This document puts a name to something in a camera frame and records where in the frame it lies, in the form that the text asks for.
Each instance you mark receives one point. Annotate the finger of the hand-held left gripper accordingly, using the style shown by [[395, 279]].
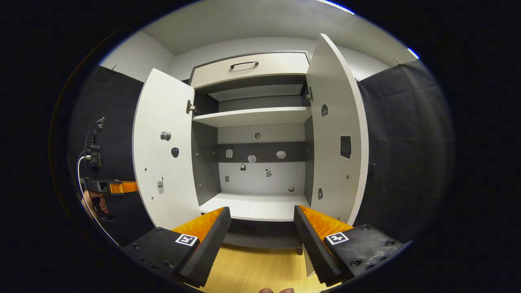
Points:
[[122, 187]]

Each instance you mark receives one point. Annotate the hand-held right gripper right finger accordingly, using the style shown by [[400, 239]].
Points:
[[313, 248]]

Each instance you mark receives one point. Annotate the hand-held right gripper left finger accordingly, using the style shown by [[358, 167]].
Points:
[[207, 248]]

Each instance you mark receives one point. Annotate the white shoe cabinet door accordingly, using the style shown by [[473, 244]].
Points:
[[163, 114], [331, 171]]

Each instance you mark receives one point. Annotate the white double-door shoe cabinet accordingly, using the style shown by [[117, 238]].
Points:
[[236, 134]]

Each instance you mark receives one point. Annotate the white cabinet bottom shelf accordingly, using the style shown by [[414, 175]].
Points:
[[252, 205]]

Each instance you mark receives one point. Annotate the white cabinet shelf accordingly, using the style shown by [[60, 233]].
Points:
[[252, 205], [252, 117]]

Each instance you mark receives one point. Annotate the metal door hinge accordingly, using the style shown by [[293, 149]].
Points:
[[310, 93], [190, 107]]

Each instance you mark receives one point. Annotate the white cabinet drawer front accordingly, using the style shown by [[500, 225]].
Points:
[[276, 65]]

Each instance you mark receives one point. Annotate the black backdrop cloth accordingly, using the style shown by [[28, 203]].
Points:
[[407, 142]]

